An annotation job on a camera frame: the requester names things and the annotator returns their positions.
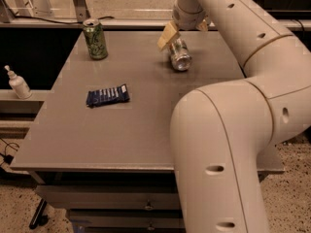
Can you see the white pump bottle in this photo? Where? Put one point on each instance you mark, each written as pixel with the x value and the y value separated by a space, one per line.
pixel 18 84

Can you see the silver 7up can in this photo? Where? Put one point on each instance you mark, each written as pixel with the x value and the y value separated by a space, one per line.
pixel 180 57

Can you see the grey top drawer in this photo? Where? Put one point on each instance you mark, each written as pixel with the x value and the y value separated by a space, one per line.
pixel 109 197

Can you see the blue snack packet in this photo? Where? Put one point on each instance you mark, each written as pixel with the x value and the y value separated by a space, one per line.
pixel 107 96

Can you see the grey drawer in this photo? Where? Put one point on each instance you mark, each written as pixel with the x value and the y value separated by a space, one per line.
pixel 158 219
pixel 109 197

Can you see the green soda can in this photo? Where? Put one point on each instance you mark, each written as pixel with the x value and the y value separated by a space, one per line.
pixel 95 39

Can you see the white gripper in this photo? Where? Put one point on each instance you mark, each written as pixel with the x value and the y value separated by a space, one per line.
pixel 189 20

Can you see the grey lower drawer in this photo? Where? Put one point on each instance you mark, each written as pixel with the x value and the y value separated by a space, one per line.
pixel 158 219

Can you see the metal frame post left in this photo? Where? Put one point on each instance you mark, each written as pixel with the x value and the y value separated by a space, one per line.
pixel 81 10

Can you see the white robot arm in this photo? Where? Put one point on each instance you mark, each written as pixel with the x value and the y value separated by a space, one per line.
pixel 217 131

